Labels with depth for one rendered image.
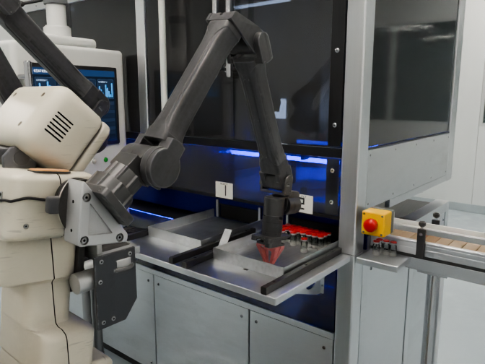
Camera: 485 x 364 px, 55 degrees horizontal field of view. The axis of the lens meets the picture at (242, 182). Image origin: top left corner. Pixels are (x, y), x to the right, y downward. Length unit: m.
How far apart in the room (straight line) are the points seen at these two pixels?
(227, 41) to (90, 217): 0.47
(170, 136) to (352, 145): 0.67
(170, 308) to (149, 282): 0.16
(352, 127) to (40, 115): 0.87
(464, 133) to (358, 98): 4.69
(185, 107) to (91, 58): 1.04
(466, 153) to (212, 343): 4.61
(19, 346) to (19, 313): 0.09
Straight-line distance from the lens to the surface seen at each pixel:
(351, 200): 1.45
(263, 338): 1.81
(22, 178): 0.89
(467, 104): 6.05
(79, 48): 1.92
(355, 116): 1.42
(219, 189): 1.75
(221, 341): 1.97
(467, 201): 6.15
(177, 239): 1.57
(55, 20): 1.94
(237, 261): 1.37
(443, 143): 2.20
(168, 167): 0.90
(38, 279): 1.01
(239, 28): 1.05
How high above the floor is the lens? 1.37
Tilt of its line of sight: 11 degrees down
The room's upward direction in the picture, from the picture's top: straight up
